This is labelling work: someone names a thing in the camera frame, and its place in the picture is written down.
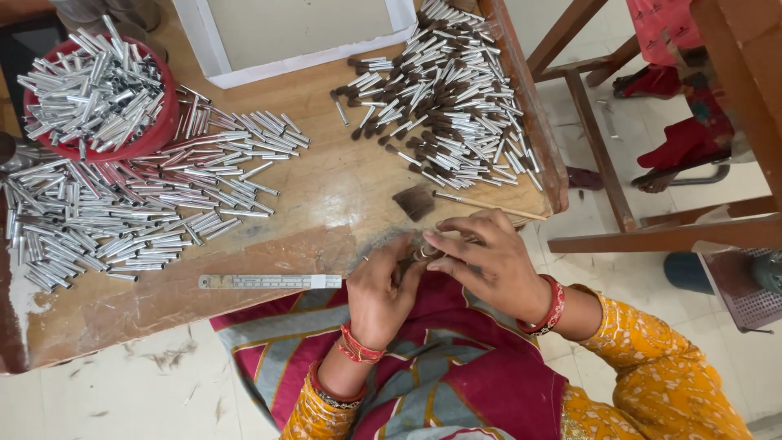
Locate person's right hand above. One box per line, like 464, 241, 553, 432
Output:
422, 208, 554, 326

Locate person's left hand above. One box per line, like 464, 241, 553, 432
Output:
345, 232, 430, 352

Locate red thread wristband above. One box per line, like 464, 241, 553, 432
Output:
334, 321, 387, 366

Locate red bangle with dark band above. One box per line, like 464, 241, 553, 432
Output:
516, 274, 567, 337

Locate red grey patterned scarf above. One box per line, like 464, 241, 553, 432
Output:
210, 272, 570, 440

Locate red and black bangles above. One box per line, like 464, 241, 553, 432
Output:
308, 359, 369, 411

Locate loose brown bristle bundle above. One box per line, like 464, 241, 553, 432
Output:
391, 184, 437, 223

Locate steel ruler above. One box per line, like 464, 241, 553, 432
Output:
198, 274, 343, 290

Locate dark red sandal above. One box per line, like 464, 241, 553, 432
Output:
566, 165, 606, 191

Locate pile of bristled brush heads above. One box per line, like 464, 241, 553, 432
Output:
329, 0, 545, 193

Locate blue bin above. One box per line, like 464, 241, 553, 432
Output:
663, 251, 711, 296

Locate yellow printed garment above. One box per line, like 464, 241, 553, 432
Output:
280, 284, 755, 440

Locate purple perforated plastic stool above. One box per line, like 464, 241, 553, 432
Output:
698, 247, 782, 335

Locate spread of silver metal tubes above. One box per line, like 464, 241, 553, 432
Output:
2, 84, 312, 293

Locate red plastic bowl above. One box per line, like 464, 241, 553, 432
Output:
22, 35, 182, 163

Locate white cardboard tray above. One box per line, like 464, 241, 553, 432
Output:
171, 0, 419, 90

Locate heap of tubes in bowl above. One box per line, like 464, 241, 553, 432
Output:
16, 15, 166, 161

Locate grey stacked containers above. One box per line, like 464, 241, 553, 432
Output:
49, 0, 163, 33

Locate dark metal object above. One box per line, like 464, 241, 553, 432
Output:
0, 131, 39, 174

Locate thin wooden handled brush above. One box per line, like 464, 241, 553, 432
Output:
433, 190, 549, 222

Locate brown wooden frame furniture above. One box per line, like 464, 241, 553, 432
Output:
527, 0, 782, 255

